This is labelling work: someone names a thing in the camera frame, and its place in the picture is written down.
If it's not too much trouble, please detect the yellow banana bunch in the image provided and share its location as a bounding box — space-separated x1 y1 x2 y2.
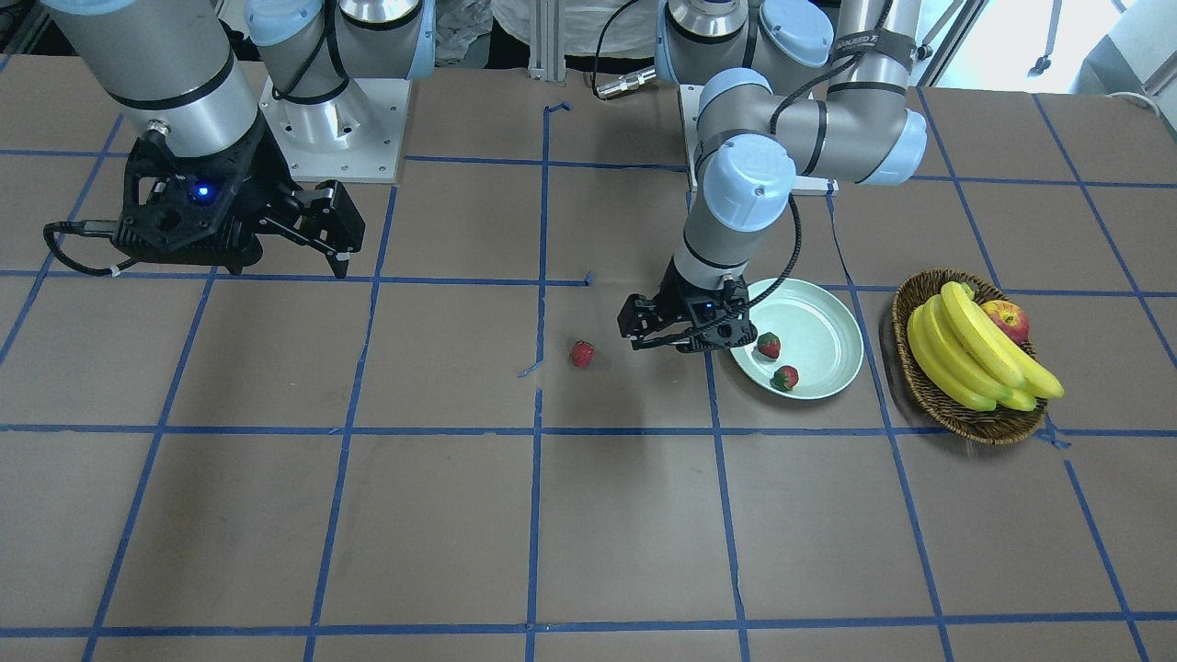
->
904 280 1065 412

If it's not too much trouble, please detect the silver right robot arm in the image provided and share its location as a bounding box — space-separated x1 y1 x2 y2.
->
42 1 435 280

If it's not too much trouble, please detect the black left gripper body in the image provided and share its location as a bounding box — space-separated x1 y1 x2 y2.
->
658 263 760 353

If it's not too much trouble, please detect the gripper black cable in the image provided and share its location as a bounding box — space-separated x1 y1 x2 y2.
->
42 219 139 277
745 37 884 309

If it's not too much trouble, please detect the red strawberry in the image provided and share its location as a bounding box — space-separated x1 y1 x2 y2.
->
570 340 594 369
770 365 799 393
754 332 783 360

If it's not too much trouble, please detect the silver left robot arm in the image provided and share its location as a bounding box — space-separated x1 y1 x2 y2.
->
618 1 927 353

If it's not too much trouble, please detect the brown wicker basket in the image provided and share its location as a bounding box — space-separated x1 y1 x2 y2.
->
879 269 1048 446

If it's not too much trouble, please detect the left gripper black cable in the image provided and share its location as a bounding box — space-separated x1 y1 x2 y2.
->
745 37 884 309

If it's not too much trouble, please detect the aluminium frame post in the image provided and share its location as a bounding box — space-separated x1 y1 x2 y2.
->
527 0 566 85

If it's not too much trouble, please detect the light green plate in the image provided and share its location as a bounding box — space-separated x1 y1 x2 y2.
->
730 278 864 400

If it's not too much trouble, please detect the person in white shirt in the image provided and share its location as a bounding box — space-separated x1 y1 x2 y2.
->
488 1 660 59

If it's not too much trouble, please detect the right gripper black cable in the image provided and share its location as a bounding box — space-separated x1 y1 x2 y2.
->
42 219 139 277

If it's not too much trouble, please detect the red apple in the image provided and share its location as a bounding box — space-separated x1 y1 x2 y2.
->
982 299 1030 345

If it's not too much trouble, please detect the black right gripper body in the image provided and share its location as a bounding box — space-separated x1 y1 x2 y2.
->
109 119 300 274

